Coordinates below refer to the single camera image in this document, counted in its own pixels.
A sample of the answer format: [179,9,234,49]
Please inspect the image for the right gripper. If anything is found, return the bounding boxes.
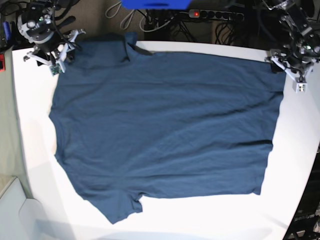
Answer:
[23,29,86,68]

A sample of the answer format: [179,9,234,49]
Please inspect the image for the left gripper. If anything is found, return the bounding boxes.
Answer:
[264,49,315,83]

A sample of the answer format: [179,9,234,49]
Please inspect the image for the dark blue t-shirt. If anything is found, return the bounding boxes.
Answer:
[49,33,286,224]

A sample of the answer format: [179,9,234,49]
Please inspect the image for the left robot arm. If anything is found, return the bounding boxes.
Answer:
[262,0,320,88]

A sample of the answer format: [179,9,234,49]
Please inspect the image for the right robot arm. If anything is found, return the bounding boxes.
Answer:
[17,0,86,75]

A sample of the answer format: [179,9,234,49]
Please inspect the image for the red object at left edge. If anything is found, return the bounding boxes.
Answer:
[0,53,6,72]

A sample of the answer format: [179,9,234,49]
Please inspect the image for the blue box at top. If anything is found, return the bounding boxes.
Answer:
[121,0,192,10]

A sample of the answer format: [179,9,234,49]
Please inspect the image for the grey bin at left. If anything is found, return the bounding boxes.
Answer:
[0,177,51,240]

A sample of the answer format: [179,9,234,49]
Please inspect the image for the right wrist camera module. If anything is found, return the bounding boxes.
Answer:
[49,63,63,76]

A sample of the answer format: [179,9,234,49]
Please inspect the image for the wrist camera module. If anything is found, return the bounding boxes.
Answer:
[292,81,308,93]
[49,63,63,76]

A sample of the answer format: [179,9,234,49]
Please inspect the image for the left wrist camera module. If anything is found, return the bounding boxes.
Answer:
[292,81,308,93]

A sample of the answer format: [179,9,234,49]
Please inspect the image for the black power strip red switch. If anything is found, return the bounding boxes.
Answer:
[188,9,245,22]

